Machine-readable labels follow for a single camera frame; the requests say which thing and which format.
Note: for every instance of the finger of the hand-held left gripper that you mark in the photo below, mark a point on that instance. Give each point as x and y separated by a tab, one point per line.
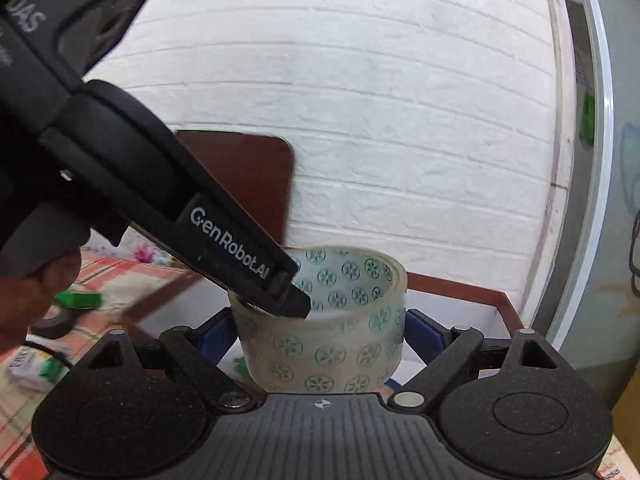
235	247

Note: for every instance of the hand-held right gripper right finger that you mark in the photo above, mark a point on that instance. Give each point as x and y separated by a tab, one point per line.
422	335

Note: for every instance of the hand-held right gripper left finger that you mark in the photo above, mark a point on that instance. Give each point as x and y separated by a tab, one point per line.
220	335

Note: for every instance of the brown cardboard shoe box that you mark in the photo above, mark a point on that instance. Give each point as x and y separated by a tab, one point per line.
450	287

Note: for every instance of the clear green-patterned tape roll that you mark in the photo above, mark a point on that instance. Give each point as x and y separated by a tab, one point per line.
325	355

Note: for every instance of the small green box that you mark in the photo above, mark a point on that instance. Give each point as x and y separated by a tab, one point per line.
80	300

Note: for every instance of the black tape roll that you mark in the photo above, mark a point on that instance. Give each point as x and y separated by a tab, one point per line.
47	327

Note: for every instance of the person's left hand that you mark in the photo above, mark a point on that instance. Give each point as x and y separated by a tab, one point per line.
30	300

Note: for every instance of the dark brown wooden headboard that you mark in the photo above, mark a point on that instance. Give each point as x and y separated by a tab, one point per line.
250	175

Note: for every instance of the floral printed plastic bag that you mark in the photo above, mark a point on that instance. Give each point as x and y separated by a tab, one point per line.
150	255

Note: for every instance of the white and green packet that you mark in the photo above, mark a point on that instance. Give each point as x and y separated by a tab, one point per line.
30	367

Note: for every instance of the red plaid blanket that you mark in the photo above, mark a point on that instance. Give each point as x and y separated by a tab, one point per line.
15	420

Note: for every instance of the tan cardboard box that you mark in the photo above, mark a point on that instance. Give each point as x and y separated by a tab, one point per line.
630	425

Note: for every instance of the white framed cartoon glass door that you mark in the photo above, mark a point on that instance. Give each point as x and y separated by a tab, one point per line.
600	110

